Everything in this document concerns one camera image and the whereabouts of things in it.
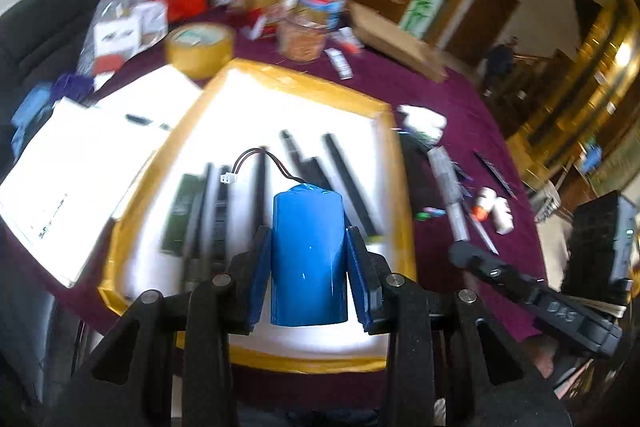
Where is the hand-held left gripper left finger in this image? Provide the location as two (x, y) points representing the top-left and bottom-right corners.
(42, 224), (273, 427)

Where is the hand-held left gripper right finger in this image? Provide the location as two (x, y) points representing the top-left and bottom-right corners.
(345, 225), (571, 427)

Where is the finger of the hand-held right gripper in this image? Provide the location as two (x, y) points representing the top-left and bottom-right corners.
(448, 241), (531, 293)

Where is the blue battery pack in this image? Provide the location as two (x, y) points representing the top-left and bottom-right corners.
(219, 147), (349, 327)

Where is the black plastic bar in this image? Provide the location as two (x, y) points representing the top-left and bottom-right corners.
(321, 133), (383, 244)
(209, 167), (233, 265)
(254, 152), (272, 230)
(182, 163), (216, 293)
(279, 129), (333, 192)

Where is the green circuit board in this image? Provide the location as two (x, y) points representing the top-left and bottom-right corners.
(161, 173), (202, 258)

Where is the black marker with green cap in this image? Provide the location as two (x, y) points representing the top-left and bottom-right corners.
(400, 134), (436, 222)

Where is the white tray with yellow edge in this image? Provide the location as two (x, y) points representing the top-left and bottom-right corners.
(97, 58), (418, 375)

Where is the thin metal blade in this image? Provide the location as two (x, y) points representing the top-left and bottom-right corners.
(467, 212), (501, 256)

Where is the white bottle with orange cap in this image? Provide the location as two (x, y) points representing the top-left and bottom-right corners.
(469, 186), (497, 222)

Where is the black box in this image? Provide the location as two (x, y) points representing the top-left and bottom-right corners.
(560, 191), (640, 303)

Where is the silver metal rod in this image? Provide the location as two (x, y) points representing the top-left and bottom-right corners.
(426, 146), (472, 244)

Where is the dark thin strip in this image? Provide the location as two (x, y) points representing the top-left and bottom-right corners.
(473, 150), (517, 198)

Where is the crumpled white tissue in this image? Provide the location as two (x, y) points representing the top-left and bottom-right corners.
(398, 105), (447, 142)

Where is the black pen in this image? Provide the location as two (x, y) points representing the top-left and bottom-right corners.
(125, 113), (171, 131)

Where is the open white notebook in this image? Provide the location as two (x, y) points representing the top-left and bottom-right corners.
(0, 66), (203, 290)

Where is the golden stair railing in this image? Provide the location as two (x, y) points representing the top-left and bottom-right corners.
(505, 0), (640, 192)

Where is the yellow tape roll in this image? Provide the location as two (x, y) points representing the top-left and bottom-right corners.
(165, 23), (236, 80)

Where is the small red white tube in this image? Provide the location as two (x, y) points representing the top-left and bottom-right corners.
(336, 28), (365, 55)

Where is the orange snack jar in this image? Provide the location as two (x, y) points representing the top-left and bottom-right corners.
(277, 14), (331, 62)

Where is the flat cardboard box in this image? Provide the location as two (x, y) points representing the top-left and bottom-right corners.
(348, 2), (448, 82)

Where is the red and white carton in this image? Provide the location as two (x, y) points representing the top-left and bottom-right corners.
(247, 9), (281, 40)

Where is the wooden door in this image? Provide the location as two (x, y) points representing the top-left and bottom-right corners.
(444, 0), (522, 70)

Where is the purple pouch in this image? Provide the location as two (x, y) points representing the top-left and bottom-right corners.
(52, 73), (96, 100)

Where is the blue label jar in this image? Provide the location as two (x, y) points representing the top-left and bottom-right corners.
(299, 0), (350, 30)

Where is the white box with red label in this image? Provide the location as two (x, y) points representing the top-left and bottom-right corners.
(92, 19), (141, 75)

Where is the blue packet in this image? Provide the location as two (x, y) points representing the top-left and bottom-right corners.
(11, 82), (56, 158)

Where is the black sofa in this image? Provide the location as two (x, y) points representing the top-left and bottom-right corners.
(0, 0), (131, 118)

